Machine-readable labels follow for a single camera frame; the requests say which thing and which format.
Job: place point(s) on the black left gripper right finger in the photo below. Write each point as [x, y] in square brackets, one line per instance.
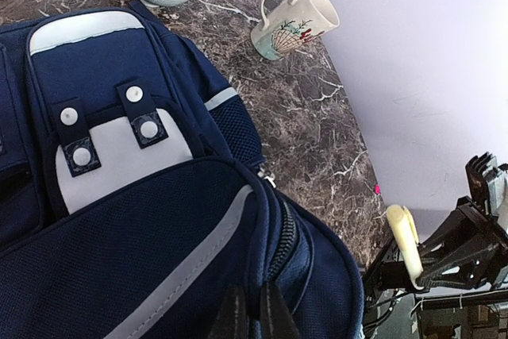
[276, 321]

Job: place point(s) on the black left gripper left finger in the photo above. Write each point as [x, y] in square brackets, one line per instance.
[231, 321]

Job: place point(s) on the pale yellow highlighter marker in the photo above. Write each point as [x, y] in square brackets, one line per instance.
[404, 230]

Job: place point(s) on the cream ceramic mug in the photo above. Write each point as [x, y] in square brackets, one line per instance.
[291, 24]

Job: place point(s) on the navy blue student backpack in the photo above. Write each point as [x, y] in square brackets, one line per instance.
[132, 195]

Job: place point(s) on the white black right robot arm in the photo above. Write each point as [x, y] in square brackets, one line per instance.
[438, 312]

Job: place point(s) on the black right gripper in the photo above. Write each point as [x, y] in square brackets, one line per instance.
[469, 248]

